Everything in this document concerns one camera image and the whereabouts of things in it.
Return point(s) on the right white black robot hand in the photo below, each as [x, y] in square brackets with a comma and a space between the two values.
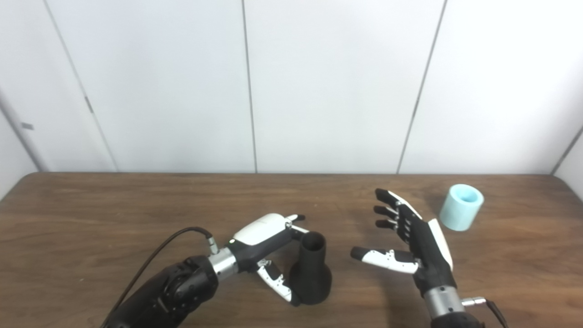
[428, 250]

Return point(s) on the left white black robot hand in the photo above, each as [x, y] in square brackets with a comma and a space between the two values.
[259, 237]

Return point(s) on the black funnel-shaped nozzle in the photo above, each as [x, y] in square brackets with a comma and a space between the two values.
[312, 278]

